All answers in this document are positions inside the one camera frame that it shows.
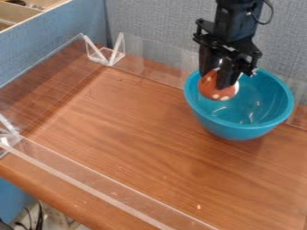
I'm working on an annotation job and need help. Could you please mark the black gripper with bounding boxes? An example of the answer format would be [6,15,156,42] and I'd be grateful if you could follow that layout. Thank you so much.
[193,0,264,90]

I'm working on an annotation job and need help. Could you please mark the red white-stemmed toy mushroom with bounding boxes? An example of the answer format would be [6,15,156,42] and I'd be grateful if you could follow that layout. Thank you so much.
[197,68,240,101]

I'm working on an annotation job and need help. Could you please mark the blue plastic bowl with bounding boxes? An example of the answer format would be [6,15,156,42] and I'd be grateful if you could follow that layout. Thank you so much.
[182,68,294,140]

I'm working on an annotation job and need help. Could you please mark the clear acrylic back barrier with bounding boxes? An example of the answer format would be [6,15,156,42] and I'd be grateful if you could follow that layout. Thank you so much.
[87,33,307,128]

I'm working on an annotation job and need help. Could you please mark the clear acrylic barrier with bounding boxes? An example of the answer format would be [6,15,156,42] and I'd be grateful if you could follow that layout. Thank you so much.
[0,32,105,142]
[87,33,307,128]
[0,134,217,230]

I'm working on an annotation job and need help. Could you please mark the clear acrylic front barrier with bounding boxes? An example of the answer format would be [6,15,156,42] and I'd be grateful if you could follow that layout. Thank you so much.
[0,134,217,230]

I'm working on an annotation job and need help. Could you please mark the clear acrylic left barrier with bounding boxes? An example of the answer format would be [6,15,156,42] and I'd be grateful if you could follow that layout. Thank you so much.
[0,32,105,142]

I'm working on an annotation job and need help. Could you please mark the wooden shelf unit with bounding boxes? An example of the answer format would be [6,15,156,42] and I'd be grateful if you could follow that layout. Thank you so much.
[0,0,73,33]

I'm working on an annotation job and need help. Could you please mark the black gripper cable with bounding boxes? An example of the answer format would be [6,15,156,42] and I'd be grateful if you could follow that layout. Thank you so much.
[248,0,276,26]

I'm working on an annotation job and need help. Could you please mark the black cables below table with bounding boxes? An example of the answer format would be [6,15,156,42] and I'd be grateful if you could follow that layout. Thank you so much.
[0,200,45,230]

